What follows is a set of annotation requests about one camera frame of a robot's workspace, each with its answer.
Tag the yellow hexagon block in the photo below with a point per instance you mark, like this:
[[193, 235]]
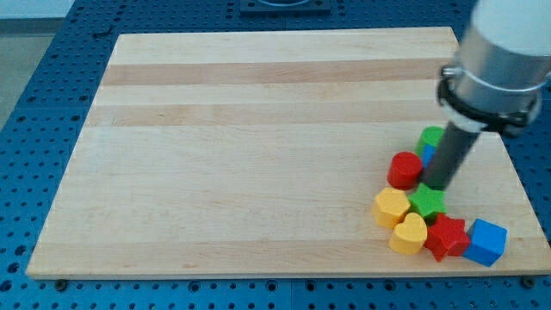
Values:
[[390, 207]]

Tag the yellow heart block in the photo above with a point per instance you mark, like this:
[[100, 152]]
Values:
[[409, 236]]

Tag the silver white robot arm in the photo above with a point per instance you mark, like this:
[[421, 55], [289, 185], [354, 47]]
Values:
[[494, 82]]

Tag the light wooden board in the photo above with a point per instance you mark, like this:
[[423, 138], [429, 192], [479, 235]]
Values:
[[259, 154]]

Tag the red star block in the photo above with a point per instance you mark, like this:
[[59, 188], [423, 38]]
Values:
[[447, 237]]

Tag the black mounting plate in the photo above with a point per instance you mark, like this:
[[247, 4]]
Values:
[[258, 7]]

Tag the green cylinder block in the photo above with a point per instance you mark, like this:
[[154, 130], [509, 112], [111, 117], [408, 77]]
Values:
[[430, 136]]

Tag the blue cube block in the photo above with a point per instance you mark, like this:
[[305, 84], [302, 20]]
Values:
[[487, 242]]

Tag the blue block behind rod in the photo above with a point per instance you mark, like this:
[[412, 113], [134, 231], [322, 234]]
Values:
[[427, 155]]

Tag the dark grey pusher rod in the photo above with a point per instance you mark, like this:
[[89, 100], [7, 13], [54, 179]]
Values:
[[450, 153]]

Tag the red cylinder block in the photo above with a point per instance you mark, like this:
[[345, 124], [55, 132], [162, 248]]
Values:
[[404, 170]]

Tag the green star block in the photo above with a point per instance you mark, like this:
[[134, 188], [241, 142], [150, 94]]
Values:
[[427, 202]]

